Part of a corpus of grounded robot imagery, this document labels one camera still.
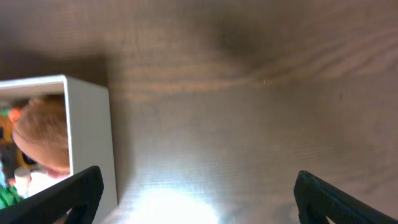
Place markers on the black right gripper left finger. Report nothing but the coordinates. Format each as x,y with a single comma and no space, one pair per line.
77,197

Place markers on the pink white duck toy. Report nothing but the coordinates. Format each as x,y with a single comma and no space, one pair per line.
43,179

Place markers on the white cardboard box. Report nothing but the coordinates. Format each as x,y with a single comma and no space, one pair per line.
89,126

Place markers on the brown plush capybara toy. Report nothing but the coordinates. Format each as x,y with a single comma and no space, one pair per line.
40,131

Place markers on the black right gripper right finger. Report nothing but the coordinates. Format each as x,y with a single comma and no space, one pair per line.
319,202

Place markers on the yellow grey toy truck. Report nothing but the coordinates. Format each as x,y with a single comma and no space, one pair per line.
11,156

